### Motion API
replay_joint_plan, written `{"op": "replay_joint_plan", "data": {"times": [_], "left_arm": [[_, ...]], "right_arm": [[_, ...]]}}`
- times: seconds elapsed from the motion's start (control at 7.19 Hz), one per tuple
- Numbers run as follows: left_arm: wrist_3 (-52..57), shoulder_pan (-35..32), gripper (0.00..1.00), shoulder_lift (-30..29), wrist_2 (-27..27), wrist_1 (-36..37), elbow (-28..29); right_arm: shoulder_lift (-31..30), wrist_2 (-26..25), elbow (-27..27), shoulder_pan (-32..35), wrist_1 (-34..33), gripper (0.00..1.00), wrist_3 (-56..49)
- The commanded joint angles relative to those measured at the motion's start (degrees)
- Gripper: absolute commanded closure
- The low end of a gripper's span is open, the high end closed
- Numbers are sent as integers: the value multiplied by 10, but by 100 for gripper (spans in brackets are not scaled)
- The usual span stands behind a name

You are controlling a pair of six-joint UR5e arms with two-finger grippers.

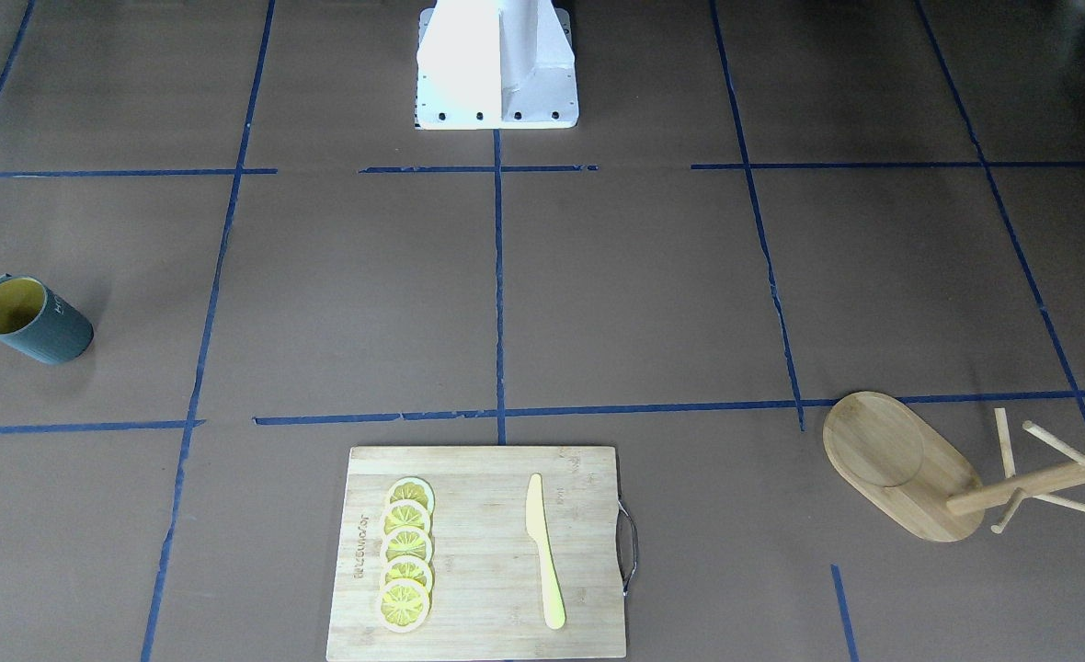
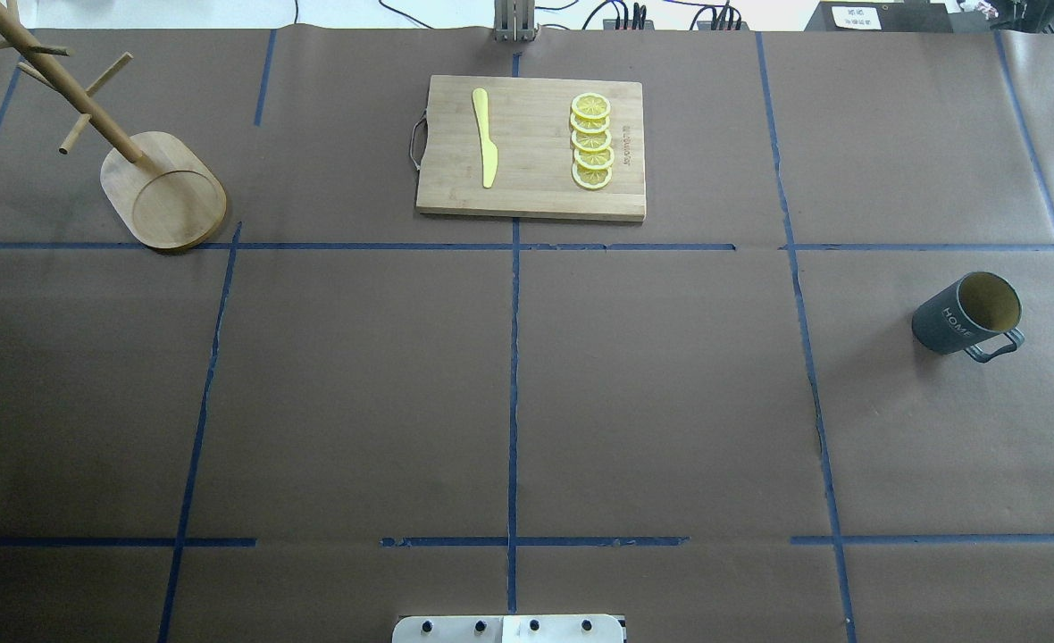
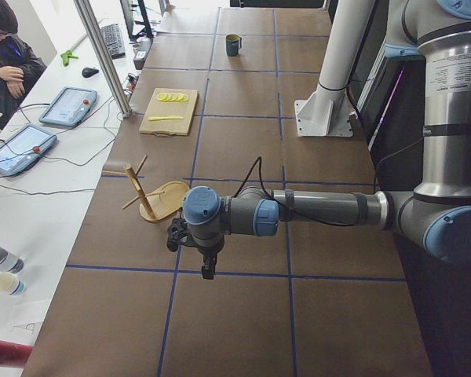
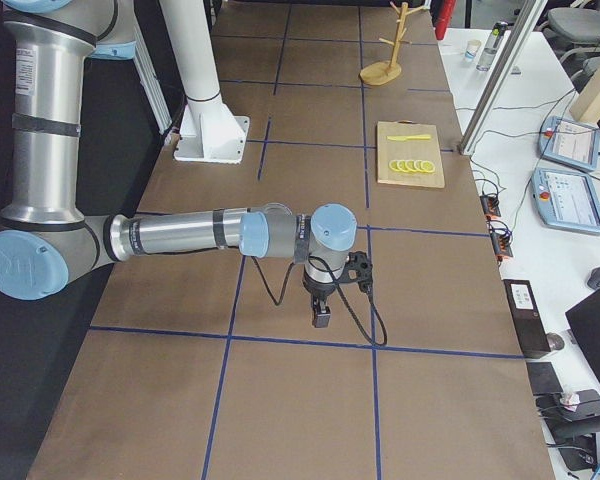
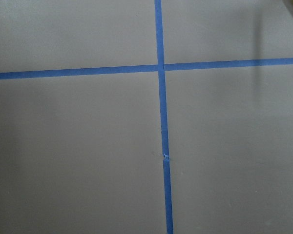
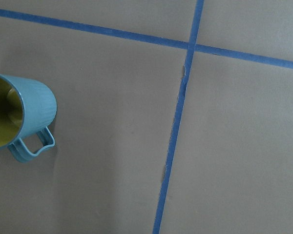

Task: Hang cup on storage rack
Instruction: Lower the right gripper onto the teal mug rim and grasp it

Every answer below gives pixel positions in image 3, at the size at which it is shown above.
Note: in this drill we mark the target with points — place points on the teal mug yellow inside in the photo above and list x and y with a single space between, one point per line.
233 44

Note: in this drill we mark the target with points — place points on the black monitor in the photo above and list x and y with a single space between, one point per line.
136 19

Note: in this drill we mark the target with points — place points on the yellow plastic knife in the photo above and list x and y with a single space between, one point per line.
166 117

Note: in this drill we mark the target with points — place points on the black keyboard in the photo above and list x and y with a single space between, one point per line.
113 40

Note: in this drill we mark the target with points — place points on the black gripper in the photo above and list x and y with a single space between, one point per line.
206 250

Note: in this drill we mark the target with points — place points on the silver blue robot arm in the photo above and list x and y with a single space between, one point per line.
435 215

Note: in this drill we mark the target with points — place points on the teach pendant tablet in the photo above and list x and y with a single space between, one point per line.
24 149
69 107

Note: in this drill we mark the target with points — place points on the black computer mouse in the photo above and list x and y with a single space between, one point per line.
89 72

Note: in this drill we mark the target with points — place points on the white pillar with base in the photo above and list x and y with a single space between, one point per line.
326 112

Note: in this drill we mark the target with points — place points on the red object at edge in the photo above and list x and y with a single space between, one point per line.
14 355

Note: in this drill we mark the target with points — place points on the wooden cutting board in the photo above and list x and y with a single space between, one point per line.
162 108

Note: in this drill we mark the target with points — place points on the black grey power box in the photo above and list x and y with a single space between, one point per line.
141 50

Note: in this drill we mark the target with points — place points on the seated person dark jacket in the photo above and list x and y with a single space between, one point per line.
20 69

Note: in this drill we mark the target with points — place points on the green clamp tool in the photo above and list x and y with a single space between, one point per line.
67 56

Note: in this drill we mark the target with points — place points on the aluminium frame post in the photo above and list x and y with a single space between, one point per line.
92 27

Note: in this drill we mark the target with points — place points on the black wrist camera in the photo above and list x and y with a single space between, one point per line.
178 235

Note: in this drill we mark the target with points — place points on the near teach pendant tablet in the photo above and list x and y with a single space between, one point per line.
24 149

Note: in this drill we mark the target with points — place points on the far teach pendant tablet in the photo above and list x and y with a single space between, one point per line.
69 107

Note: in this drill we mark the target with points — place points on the wooden cup storage rack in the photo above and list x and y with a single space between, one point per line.
157 205

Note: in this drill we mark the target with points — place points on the white paper cup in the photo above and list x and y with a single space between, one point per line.
11 284

